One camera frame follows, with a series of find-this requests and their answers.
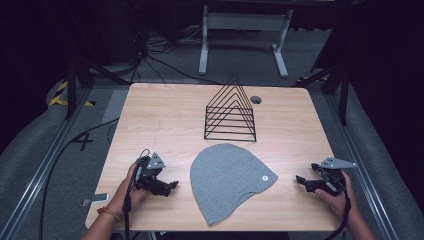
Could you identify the white metal desk frame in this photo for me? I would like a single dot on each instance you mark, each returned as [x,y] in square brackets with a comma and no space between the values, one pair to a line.
[245,21]

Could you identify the metal floor rail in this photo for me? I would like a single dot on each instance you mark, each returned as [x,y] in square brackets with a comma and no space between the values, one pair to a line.
[363,166]
[36,180]

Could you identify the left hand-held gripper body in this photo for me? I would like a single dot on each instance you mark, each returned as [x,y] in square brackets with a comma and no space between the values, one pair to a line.
[150,181]

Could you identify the black metal stand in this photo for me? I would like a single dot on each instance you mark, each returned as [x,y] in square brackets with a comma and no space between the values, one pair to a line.
[71,90]
[343,96]

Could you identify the person's right hand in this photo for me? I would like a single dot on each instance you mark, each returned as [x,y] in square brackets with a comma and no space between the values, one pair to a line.
[343,203]

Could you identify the grey knit beanie hat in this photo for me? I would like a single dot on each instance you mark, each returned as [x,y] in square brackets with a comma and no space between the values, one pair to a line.
[226,180]

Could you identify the person's left hand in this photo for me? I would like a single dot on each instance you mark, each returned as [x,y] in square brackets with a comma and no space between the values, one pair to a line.
[130,196]

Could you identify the yellow black floor tape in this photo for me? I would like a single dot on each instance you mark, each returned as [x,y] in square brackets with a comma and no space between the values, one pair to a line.
[56,98]

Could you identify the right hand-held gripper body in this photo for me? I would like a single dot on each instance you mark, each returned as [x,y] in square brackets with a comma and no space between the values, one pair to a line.
[330,185]

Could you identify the grey tape strip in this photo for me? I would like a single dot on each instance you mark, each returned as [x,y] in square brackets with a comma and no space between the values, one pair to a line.
[96,198]

